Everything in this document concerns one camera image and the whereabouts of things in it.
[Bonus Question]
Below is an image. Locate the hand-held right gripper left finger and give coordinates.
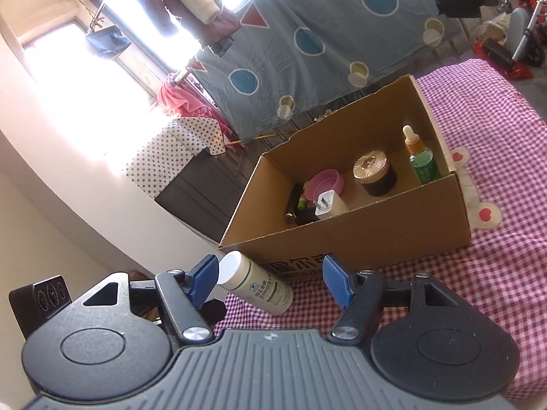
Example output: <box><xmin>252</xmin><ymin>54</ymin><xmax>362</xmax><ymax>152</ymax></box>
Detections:
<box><xmin>82</xmin><ymin>254</ymin><xmax>220</xmax><ymax>345</ymax></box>

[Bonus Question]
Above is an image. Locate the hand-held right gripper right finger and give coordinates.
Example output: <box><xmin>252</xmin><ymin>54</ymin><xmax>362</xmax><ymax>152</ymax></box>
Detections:
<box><xmin>322</xmin><ymin>254</ymin><xmax>461</xmax><ymax>346</ymax></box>

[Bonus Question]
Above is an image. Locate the brown cardboard box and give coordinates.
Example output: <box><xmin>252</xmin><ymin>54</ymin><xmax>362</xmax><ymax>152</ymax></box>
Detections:
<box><xmin>219</xmin><ymin>74</ymin><xmax>473</xmax><ymax>281</ymax></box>

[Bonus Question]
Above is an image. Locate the white plastic bottle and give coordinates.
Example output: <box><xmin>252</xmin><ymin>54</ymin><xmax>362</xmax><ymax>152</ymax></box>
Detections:
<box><xmin>216</xmin><ymin>250</ymin><xmax>295</xmax><ymax>316</ymax></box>

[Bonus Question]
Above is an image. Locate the white plug charger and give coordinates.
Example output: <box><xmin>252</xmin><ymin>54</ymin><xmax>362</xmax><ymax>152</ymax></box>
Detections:
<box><xmin>315</xmin><ymin>190</ymin><xmax>349</xmax><ymax>219</ymax></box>

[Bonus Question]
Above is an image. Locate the black tube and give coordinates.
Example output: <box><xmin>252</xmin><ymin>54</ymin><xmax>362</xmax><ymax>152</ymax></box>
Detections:
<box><xmin>285</xmin><ymin>183</ymin><xmax>302</xmax><ymax>219</ymax></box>

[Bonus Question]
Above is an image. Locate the pink ribbed plastic bowl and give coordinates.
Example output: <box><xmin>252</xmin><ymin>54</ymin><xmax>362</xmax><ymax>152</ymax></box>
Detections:
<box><xmin>308</xmin><ymin>169</ymin><xmax>345</xmax><ymax>200</ymax></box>

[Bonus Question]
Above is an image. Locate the dark jar with gold lid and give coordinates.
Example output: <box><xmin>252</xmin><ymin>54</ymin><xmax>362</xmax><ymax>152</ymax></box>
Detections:
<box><xmin>352</xmin><ymin>149</ymin><xmax>398</xmax><ymax>197</ymax></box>

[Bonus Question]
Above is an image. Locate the green dropper bottle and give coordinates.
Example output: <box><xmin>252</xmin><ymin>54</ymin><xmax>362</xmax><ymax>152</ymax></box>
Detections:
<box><xmin>401</xmin><ymin>124</ymin><xmax>441</xmax><ymax>186</ymax></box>

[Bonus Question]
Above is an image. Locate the dark cabinet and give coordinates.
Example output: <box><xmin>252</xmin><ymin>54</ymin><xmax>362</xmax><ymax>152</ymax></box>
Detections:
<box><xmin>155</xmin><ymin>142</ymin><xmax>296</xmax><ymax>241</ymax></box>

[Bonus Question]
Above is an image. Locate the white star-print cloth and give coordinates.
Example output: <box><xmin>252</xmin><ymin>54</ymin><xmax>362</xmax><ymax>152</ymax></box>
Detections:
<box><xmin>123</xmin><ymin>117</ymin><xmax>226</xmax><ymax>200</ymax></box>

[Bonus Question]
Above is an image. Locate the yellow stick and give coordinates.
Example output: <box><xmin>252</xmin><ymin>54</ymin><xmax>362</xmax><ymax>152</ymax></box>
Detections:
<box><xmin>230</xmin><ymin>132</ymin><xmax>279</xmax><ymax>147</ymax></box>

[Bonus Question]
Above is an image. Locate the pink garment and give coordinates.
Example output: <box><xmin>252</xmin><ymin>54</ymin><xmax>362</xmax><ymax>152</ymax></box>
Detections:
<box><xmin>157</xmin><ymin>74</ymin><xmax>224</xmax><ymax>121</ymax></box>

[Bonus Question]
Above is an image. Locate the pink checkered tablecloth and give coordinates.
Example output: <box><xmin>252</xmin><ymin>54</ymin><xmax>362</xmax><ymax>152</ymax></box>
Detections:
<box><xmin>213</xmin><ymin>57</ymin><xmax>547</xmax><ymax>399</ymax></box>

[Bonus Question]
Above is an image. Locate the blue-grey hanging bag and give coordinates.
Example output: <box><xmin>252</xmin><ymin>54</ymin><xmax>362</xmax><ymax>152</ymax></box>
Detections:
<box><xmin>84</xmin><ymin>25</ymin><xmax>131</xmax><ymax>59</ymax></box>

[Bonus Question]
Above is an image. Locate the blue blanket with circles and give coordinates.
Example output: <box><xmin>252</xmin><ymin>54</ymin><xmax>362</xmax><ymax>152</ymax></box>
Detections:
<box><xmin>187</xmin><ymin>0</ymin><xmax>465</xmax><ymax>142</ymax></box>

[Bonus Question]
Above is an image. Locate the dark maroon jacket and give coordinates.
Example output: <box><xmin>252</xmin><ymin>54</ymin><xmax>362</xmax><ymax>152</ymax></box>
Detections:
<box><xmin>123</xmin><ymin>0</ymin><xmax>241</xmax><ymax>49</ymax></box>

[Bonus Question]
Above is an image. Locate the beige bag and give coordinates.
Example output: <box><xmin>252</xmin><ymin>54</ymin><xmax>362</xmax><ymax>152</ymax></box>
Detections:
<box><xmin>471</xmin><ymin>20</ymin><xmax>508</xmax><ymax>46</ymax></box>

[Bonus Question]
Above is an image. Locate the black padded seat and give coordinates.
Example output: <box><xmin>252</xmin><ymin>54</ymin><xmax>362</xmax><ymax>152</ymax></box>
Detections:
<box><xmin>433</xmin><ymin>0</ymin><xmax>499</xmax><ymax>18</ymax></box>

